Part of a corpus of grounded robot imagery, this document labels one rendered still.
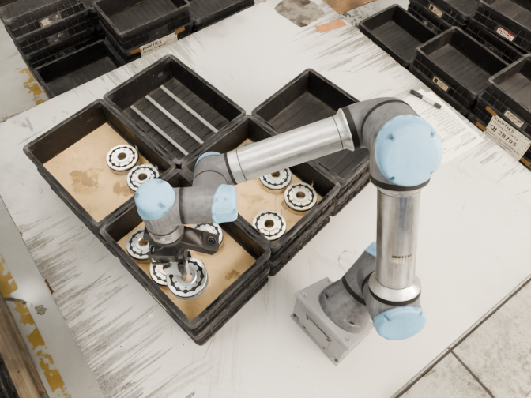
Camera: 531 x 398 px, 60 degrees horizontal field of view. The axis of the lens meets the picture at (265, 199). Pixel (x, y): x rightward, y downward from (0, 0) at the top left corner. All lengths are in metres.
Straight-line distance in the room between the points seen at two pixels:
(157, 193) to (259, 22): 1.46
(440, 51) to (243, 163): 1.91
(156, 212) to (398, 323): 0.58
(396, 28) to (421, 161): 2.16
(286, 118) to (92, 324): 0.92
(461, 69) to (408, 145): 1.86
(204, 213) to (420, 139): 0.42
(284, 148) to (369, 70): 1.13
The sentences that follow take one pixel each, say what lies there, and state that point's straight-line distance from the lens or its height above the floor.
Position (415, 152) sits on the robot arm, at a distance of 0.87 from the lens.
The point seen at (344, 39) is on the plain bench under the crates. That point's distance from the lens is 2.19.
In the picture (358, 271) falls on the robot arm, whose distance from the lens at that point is 1.23.
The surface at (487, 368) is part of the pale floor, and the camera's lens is 2.36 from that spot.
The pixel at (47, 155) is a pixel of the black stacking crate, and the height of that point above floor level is 0.85.
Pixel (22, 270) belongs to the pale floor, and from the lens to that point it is 2.52.
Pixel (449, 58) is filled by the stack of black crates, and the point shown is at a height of 0.38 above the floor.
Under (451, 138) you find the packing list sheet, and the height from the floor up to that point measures 0.70.
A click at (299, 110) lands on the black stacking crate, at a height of 0.83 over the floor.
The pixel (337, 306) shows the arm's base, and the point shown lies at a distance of 1.26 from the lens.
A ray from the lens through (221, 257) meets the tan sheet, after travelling 1.39.
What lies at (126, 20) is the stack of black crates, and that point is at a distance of 2.67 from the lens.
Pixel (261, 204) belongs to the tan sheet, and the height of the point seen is 0.83.
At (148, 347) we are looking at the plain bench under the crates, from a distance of 1.47.
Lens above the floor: 2.10
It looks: 60 degrees down
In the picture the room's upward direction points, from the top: 2 degrees clockwise
